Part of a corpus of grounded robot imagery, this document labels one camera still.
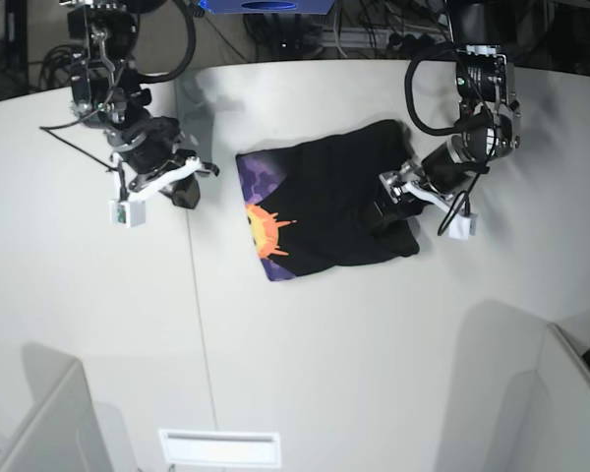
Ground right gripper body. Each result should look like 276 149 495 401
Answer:
105 117 220 209

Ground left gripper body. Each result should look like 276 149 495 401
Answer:
371 142 490 231

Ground black T-shirt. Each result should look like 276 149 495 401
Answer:
235 119 420 282

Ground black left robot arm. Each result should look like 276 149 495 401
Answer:
370 1 521 240

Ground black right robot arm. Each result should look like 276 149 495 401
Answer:
66 1 219 209

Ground blue box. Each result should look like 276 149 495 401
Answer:
196 0 334 15

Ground white power strip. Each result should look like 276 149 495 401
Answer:
310 25 444 51

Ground grey right partition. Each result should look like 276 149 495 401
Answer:
494 322 590 472

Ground grey partition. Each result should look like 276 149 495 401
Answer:
0 342 139 471
494 322 590 472

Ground grey left partition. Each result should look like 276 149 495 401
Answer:
0 342 139 471

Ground white slotted tray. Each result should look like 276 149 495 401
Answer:
158 429 282 469

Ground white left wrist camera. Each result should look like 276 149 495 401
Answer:
402 182 478 240

